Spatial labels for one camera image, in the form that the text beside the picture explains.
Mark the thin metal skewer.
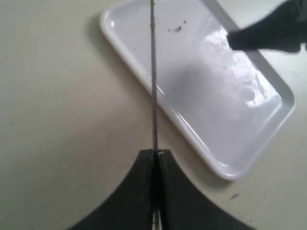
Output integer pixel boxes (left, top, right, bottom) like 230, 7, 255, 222
150, 0, 158, 152

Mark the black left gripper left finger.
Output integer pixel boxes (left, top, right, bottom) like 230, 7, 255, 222
70, 149, 154, 230

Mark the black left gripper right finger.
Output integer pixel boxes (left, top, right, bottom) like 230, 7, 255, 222
158, 150, 253, 230

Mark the white plastic tray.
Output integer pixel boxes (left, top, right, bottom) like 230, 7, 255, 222
99, 0, 296, 181

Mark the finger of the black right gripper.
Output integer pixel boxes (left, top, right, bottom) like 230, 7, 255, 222
227, 0, 307, 53

